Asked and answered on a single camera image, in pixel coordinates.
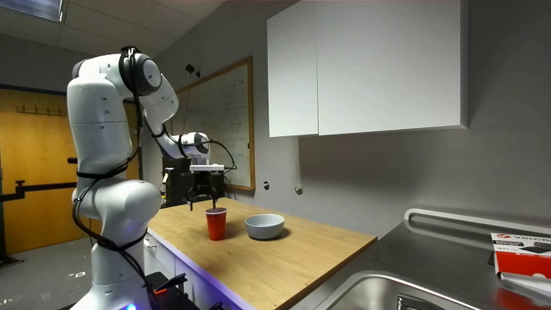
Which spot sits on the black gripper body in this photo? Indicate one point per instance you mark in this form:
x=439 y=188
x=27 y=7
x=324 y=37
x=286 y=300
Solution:
x=203 y=183

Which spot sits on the red plastic cup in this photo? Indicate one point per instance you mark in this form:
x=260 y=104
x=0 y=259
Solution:
x=215 y=224

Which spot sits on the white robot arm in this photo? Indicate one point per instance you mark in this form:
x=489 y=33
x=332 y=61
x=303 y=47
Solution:
x=96 y=114

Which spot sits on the black equipment beside robot base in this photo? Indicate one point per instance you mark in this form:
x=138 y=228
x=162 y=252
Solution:
x=169 y=290

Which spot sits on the grey ceramic bowl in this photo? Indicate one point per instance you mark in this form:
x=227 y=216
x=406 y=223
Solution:
x=263 y=226

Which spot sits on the wood framed whiteboard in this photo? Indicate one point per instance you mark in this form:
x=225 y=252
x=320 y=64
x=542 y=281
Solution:
x=225 y=114

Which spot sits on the white base cabinet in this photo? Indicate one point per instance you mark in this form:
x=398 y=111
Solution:
x=182 y=276

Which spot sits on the yellow wooden door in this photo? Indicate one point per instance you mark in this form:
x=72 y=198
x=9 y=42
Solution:
x=34 y=166

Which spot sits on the stainless steel sink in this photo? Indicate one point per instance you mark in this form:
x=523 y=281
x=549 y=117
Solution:
x=401 y=269

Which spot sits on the ceiling light panel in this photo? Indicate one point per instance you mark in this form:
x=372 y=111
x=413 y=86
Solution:
x=34 y=7

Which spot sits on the red and white box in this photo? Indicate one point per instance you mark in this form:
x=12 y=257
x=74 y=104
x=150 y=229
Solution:
x=522 y=260

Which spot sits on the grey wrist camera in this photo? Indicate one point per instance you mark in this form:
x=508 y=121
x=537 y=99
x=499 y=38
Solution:
x=207 y=167

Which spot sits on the round wall knob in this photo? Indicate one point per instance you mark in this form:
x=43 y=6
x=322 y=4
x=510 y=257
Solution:
x=298 y=190
x=265 y=185

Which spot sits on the white wall cabinet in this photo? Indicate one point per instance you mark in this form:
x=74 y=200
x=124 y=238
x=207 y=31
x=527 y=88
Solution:
x=367 y=69

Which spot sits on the curved steel rail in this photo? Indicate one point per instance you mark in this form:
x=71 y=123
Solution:
x=458 y=219

